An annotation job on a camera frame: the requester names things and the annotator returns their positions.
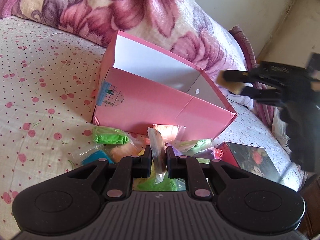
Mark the crumpled white cloth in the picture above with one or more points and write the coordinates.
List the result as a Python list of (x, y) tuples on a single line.
[(279, 130)]

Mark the peach clay bag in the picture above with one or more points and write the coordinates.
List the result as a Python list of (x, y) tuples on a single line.
[(116, 152)]

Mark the red clay bag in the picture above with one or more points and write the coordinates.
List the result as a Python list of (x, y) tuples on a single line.
[(218, 154)]

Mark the pink cardboard box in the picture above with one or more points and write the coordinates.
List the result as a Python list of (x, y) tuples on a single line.
[(141, 84)]

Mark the bright green clay bag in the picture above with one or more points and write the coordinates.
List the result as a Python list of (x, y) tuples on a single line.
[(109, 136)]

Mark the cherry print bed sheet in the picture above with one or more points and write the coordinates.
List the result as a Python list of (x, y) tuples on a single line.
[(48, 87)]

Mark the light orange clay bag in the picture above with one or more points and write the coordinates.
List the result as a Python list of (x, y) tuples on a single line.
[(170, 133)]

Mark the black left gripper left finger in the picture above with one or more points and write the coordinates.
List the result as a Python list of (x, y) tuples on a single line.
[(129, 168)]

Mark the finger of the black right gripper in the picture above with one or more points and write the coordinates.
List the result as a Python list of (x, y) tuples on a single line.
[(236, 76), (263, 96)]

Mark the blue clay bag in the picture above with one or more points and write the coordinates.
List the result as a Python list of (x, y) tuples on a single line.
[(98, 155)]

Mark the floral pink fleece blanket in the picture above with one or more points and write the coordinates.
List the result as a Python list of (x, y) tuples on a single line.
[(179, 26)]

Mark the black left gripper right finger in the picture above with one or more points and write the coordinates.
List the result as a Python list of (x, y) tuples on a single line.
[(189, 169)]

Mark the light green clay bag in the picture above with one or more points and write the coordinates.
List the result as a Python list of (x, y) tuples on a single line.
[(193, 147)]

